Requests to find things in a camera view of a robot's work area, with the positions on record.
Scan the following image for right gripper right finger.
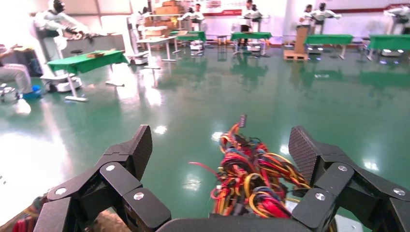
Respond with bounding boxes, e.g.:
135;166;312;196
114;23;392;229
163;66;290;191
288;125;410;232

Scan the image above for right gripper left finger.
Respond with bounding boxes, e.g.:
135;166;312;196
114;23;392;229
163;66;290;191
33;125;172;232

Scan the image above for green cloth covered table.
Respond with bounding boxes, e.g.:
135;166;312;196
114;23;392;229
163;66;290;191
367;34;410;61
304;34;353;60
47;49;129;103
230;31;273;58
170;30;207;55

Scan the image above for wooden pallet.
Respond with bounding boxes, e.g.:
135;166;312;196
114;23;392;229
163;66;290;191
283;49;309;61

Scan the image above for white table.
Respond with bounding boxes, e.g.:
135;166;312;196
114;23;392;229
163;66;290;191
136;36;177;70

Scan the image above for tall brown cardboard box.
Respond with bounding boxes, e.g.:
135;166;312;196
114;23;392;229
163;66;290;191
294;25;309;54

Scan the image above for seated person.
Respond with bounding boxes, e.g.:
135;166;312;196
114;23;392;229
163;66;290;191
0;44;43;101

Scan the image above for white humanoid robot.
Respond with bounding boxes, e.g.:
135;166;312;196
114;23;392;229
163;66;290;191
240;0;267;33
33;0;92;93
177;3;205;32
383;4;410;35
299;2;342;35

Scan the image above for stacked cardboard boxes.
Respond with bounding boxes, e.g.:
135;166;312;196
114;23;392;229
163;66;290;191
142;0;185;36

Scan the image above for tangled colourful wire bundle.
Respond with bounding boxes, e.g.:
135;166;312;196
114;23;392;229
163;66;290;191
219;115;276;161

